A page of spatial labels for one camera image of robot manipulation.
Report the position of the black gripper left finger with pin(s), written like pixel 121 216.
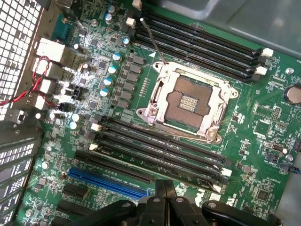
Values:
pixel 157 212

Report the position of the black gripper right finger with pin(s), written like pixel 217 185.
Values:
pixel 178 212

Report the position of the black RAM slot white latches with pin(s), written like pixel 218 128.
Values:
pixel 164 170
pixel 95 127
pixel 200 28
pixel 200 48

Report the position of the long blue expansion slot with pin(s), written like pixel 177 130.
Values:
pixel 105 183

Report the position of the long black expansion slot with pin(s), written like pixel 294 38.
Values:
pixel 113 166

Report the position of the short black expansion slot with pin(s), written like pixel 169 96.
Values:
pixel 70 207
pixel 75 191

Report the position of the silver CPU socket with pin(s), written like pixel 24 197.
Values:
pixel 188 103

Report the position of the green motherboard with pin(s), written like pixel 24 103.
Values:
pixel 247 113

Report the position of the round coin battery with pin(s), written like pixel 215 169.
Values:
pixel 294 94

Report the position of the thin metal locking lever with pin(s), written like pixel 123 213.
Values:
pixel 152 40

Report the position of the grey metal PC case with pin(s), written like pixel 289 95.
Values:
pixel 235 18

